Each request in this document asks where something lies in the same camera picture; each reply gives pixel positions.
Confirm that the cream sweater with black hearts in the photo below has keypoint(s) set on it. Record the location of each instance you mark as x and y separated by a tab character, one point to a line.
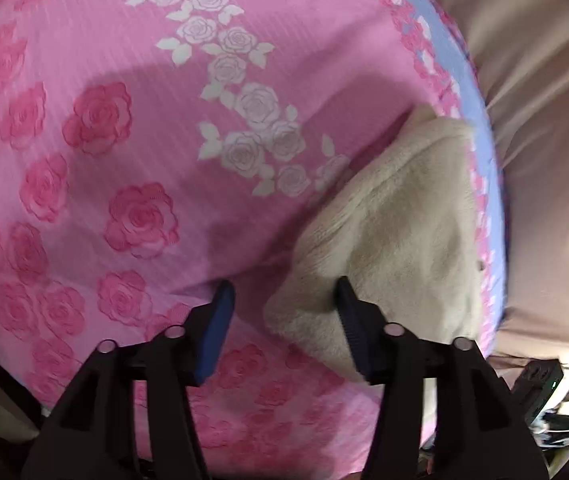
404	220

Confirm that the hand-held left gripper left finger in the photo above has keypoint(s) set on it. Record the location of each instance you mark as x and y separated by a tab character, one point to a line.
214	330

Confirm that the black electronic device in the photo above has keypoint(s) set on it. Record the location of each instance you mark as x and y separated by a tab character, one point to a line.
539	385

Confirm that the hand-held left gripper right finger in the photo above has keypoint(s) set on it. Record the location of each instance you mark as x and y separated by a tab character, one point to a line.
357	330

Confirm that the pink floral bed sheet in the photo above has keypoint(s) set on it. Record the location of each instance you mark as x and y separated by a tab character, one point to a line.
114	60

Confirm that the beige backdrop cloth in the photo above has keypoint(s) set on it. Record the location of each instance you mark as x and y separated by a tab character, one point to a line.
549	160

